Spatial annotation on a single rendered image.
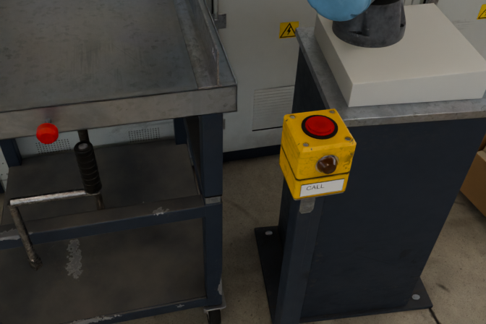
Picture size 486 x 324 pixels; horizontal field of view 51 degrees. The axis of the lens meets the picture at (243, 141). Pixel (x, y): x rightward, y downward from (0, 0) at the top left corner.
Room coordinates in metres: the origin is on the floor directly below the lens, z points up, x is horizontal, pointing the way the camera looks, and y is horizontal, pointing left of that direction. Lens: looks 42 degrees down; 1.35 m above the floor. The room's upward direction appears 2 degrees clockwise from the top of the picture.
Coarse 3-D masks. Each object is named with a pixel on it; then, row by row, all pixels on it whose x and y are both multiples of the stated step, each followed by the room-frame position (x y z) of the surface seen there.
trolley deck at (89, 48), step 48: (0, 0) 0.97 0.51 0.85; (48, 0) 0.98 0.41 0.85; (96, 0) 0.98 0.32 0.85; (144, 0) 0.99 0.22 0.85; (0, 48) 0.78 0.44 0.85; (48, 48) 0.79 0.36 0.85; (96, 48) 0.80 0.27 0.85; (144, 48) 0.80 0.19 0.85; (0, 96) 0.64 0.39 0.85; (48, 96) 0.65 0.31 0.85; (96, 96) 0.65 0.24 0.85; (144, 96) 0.66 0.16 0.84; (192, 96) 0.68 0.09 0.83
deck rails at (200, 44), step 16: (176, 0) 0.99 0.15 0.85; (192, 0) 0.94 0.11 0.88; (192, 16) 0.92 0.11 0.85; (192, 32) 0.86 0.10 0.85; (208, 32) 0.76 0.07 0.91; (192, 48) 0.80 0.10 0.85; (208, 48) 0.77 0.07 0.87; (192, 64) 0.75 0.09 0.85; (208, 64) 0.75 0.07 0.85; (208, 80) 0.71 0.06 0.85
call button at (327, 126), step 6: (312, 120) 0.54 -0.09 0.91; (318, 120) 0.54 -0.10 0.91; (324, 120) 0.54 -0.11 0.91; (330, 120) 0.54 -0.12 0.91; (306, 126) 0.53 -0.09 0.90; (312, 126) 0.53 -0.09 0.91; (318, 126) 0.53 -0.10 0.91; (324, 126) 0.53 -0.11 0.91; (330, 126) 0.53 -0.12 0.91; (312, 132) 0.52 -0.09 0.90; (318, 132) 0.52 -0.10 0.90; (324, 132) 0.52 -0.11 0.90; (330, 132) 0.52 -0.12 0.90
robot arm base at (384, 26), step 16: (384, 0) 0.92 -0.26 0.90; (400, 0) 0.94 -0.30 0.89; (368, 16) 0.92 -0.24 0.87; (384, 16) 0.92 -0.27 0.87; (400, 16) 0.94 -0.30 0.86; (336, 32) 0.95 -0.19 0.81; (352, 32) 0.92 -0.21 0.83; (368, 32) 0.91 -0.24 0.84; (384, 32) 0.91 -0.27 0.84; (400, 32) 0.93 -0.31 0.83
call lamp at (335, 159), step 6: (324, 156) 0.49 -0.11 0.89; (330, 156) 0.50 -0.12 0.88; (336, 156) 0.50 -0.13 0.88; (318, 162) 0.49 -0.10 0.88; (324, 162) 0.49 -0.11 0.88; (330, 162) 0.49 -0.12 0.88; (336, 162) 0.49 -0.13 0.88; (318, 168) 0.49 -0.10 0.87; (324, 168) 0.48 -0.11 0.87; (330, 168) 0.48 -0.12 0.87
